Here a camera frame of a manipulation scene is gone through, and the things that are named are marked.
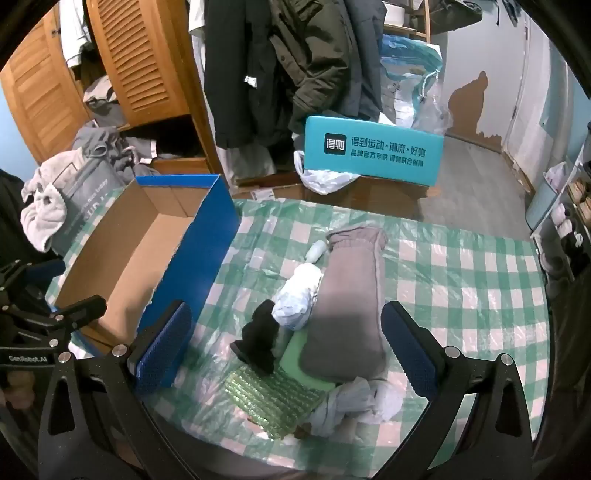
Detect dark navy hanging coat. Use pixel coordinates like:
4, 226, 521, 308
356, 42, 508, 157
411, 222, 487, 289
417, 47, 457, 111
342, 0, 399, 121

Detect light blue cloth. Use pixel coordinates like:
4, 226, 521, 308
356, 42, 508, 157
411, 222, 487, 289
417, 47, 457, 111
302, 392, 361, 437

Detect black sock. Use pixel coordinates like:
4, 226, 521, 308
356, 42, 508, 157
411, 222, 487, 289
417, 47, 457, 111
230, 299, 281, 376

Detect grey socks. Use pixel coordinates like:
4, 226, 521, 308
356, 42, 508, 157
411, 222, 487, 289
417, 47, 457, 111
299, 225, 389, 383

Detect white door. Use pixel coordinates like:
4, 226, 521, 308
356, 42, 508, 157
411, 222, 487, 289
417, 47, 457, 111
503, 18, 570, 158

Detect black hanging coat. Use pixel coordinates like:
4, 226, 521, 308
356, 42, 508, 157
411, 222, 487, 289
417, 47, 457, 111
203, 0, 296, 149

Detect blue-sided cardboard box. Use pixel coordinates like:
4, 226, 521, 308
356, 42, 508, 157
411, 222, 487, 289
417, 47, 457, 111
46, 173, 241, 357

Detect grey clothes pile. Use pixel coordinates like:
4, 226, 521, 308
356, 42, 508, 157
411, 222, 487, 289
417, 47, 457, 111
74, 120, 160, 185

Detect olive hanging jacket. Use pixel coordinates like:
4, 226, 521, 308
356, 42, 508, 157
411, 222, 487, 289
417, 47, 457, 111
272, 0, 366, 134

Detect crumpled pale grey cloth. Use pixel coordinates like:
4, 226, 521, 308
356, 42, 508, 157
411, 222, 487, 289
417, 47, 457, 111
342, 376, 407, 425

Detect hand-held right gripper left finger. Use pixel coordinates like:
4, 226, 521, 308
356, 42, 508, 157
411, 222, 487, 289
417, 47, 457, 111
39, 300, 195, 480

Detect person's left hand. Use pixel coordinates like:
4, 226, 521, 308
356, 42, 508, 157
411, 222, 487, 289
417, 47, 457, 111
0, 369, 42, 416

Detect metal shoe rack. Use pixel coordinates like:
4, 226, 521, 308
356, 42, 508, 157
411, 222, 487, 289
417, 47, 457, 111
531, 120, 591, 280

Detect grey printed tote bag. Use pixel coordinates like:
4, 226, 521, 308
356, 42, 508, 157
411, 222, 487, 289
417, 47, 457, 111
51, 159, 126, 257

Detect teal printed box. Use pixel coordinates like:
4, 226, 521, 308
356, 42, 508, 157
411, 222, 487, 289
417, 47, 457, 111
302, 115, 445, 188

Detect wooden louvered wardrobe door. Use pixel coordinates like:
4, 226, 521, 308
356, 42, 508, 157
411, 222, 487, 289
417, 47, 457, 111
85, 0, 192, 127
0, 7, 93, 163

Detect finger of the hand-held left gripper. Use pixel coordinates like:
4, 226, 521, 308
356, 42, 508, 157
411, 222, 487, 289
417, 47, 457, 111
46, 296, 108, 331

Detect clear blue-printed plastic bag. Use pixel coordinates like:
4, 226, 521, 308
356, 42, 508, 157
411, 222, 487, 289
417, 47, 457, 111
381, 32, 455, 134

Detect white plastic bag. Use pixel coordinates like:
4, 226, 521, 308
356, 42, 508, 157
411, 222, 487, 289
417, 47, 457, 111
294, 150, 361, 195

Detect green checked tablecloth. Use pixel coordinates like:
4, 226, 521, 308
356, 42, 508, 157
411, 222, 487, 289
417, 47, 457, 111
44, 198, 552, 462

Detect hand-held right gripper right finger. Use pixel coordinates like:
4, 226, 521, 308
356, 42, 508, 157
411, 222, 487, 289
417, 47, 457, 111
369, 301, 537, 480

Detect pale blue rolled cloth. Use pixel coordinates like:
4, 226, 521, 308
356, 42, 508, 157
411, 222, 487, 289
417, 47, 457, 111
271, 263, 324, 330

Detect green bubble wrap mailer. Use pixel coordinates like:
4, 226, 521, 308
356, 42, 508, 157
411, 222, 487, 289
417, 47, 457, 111
221, 362, 326, 439

